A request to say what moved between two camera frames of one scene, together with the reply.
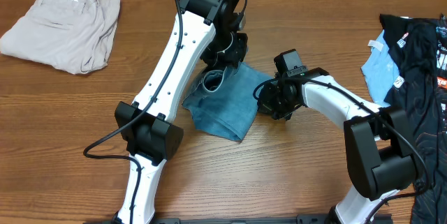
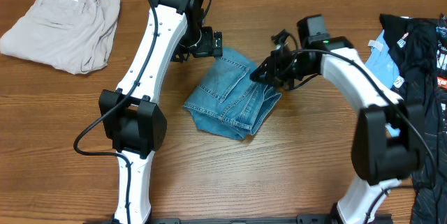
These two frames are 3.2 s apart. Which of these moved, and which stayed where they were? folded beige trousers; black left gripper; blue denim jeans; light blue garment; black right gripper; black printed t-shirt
Moved: black left gripper; black right gripper
Stayed: folded beige trousers; light blue garment; blue denim jeans; black printed t-shirt
